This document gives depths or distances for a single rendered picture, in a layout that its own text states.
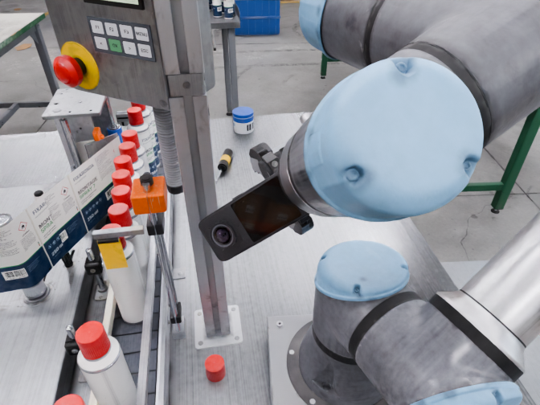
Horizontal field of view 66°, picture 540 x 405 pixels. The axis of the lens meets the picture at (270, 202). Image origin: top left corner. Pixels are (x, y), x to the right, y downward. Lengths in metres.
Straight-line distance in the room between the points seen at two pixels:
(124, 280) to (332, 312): 0.35
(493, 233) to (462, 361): 2.09
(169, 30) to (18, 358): 0.60
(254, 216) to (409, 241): 0.71
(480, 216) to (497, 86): 2.40
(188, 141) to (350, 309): 0.29
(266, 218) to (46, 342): 0.57
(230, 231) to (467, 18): 0.24
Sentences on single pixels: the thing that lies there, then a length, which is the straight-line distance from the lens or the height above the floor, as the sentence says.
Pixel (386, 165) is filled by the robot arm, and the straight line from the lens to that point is 0.19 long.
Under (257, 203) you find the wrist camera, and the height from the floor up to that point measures 1.29.
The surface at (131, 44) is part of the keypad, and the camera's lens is 0.52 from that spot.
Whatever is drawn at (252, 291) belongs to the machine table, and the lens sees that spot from 0.89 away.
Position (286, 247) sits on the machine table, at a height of 0.83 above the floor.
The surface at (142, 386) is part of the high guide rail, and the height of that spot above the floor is 0.96.
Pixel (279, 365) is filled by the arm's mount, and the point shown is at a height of 0.89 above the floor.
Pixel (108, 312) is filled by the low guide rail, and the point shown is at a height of 0.92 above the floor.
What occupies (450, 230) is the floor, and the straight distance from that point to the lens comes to 2.47.
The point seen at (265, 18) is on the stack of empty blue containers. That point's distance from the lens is 5.41.
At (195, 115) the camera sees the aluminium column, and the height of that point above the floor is 1.28.
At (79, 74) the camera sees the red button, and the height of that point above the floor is 1.32.
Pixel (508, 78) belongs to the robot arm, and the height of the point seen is 1.43.
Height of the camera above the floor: 1.51
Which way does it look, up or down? 38 degrees down
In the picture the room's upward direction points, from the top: straight up
